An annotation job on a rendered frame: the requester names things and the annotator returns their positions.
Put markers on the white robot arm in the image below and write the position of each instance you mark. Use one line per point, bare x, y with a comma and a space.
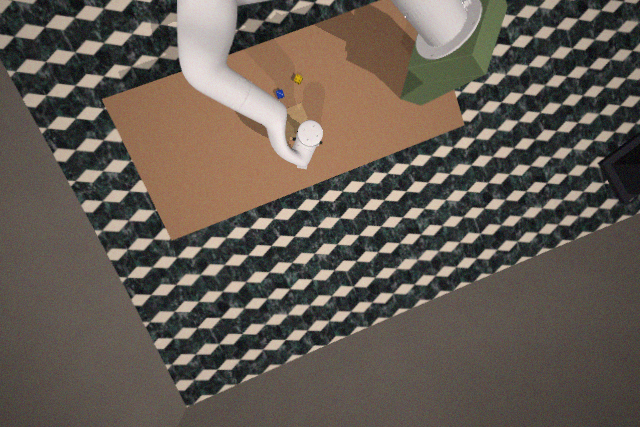
206, 30

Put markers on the tan mat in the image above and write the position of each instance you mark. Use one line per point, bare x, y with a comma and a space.
295, 116

